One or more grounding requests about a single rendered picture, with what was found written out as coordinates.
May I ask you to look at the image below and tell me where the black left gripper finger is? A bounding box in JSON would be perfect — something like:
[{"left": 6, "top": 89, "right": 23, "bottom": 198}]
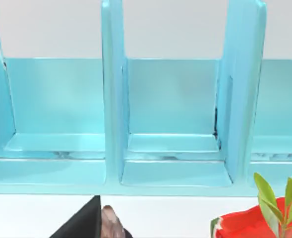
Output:
[{"left": 49, "top": 195, "right": 102, "bottom": 238}]

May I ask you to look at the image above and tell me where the grey brown rock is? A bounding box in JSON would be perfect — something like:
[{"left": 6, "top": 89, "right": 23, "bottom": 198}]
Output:
[{"left": 101, "top": 205, "right": 134, "bottom": 238}]

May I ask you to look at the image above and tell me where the light blue rack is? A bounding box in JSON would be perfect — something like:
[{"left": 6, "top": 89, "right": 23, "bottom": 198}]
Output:
[{"left": 0, "top": 0, "right": 292, "bottom": 197}]

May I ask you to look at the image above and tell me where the green leafy plant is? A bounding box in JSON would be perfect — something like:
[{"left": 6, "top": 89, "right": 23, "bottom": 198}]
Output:
[{"left": 253, "top": 165, "right": 292, "bottom": 238}]

